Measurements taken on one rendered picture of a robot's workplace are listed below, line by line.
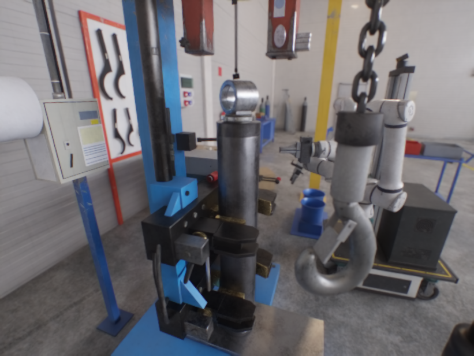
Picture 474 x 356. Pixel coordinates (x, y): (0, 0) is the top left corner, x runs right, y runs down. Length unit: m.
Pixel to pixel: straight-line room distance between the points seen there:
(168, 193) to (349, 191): 0.97
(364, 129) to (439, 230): 2.04
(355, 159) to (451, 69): 12.49
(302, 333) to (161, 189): 1.28
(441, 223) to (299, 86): 10.21
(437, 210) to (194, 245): 1.73
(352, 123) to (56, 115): 1.30
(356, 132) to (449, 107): 12.54
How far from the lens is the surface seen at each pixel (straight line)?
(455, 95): 12.79
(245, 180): 1.08
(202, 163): 1.59
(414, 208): 2.09
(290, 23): 1.04
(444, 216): 2.19
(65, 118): 1.40
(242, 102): 1.04
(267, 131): 8.05
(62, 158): 1.40
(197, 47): 1.16
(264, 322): 1.82
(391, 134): 1.64
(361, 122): 0.22
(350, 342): 2.06
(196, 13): 1.19
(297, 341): 1.77
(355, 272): 0.31
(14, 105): 1.27
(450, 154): 4.01
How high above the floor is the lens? 1.58
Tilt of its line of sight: 20 degrees down
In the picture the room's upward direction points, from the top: straight up
